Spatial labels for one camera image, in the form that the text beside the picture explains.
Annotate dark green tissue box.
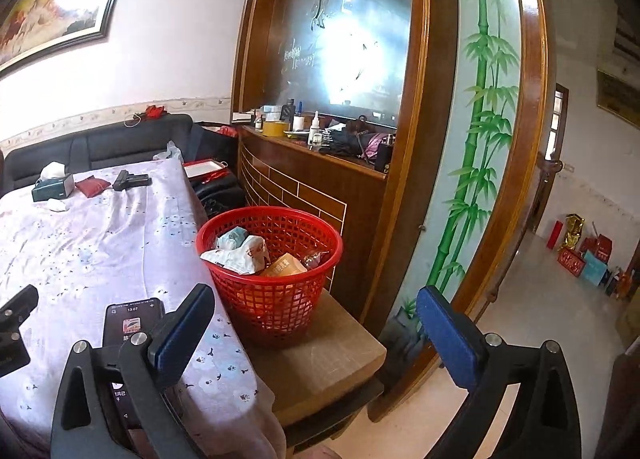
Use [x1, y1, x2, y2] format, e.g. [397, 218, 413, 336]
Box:
[31, 161, 76, 203]

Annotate crumpled clear plastic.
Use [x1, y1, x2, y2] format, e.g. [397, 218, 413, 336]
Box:
[152, 140, 183, 162]

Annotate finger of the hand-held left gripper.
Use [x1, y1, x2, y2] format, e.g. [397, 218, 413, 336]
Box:
[0, 284, 40, 332]

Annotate black floor bag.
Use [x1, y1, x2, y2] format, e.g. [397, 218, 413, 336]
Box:
[192, 174, 247, 222]

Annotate white plastic bag red print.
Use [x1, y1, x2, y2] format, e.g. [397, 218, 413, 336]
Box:
[200, 235, 271, 276]

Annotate red pouch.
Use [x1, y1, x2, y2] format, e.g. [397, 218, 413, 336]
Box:
[74, 176, 111, 198]

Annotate teal cartoon tissue packet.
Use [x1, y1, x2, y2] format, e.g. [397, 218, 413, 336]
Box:
[216, 226, 249, 251]

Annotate framed wall plaque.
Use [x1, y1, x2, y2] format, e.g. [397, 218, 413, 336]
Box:
[596, 70, 640, 127]

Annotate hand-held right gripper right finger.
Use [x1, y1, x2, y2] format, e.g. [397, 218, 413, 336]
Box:
[416, 285, 583, 459]

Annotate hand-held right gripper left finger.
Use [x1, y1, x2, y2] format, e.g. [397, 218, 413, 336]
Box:
[50, 283, 216, 459]

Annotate red gift box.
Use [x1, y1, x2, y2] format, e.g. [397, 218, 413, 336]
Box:
[557, 234, 615, 280]

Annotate red plastic basket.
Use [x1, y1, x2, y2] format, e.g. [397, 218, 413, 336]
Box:
[195, 206, 345, 350]

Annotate red white tray box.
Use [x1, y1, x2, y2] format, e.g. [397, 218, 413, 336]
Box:
[182, 158, 230, 184]

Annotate black toy gun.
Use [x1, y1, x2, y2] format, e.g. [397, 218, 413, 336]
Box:
[112, 169, 152, 192]

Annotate pink cloth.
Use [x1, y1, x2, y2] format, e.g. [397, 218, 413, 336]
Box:
[360, 134, 388, 162]

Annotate navy box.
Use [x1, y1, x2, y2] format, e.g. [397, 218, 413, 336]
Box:
[187, 123, 236, 164]

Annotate teal gift box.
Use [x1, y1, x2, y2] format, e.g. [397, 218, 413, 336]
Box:
[580, 251, 610, 286]

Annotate black smartphone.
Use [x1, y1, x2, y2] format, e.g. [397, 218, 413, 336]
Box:
[102, 297, 166, 432]

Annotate framed painting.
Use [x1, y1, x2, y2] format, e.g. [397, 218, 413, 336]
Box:
[0, 0, 140, 80]

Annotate frosted glass panel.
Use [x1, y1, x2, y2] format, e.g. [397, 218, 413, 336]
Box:
[260, 0, 416, 122]

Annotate wooden cabinet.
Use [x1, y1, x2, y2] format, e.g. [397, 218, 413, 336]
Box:
[230, 0, 558, 422]

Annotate bamboo print panel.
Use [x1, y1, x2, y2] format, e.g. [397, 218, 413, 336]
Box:
[387, 0, 523, 355]

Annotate dark red snack packet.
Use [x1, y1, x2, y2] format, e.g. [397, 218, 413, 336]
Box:
[302, 249, 333, 270]

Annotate gold ornament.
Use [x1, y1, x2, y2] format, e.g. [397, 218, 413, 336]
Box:
[565, 213, 586, 252]

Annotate wooden stool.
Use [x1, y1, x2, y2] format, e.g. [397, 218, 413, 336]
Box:
[240, 289, 388, 445]

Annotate orange cardboard box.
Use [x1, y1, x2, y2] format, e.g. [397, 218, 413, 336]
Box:
[260, 253, 308, 279]

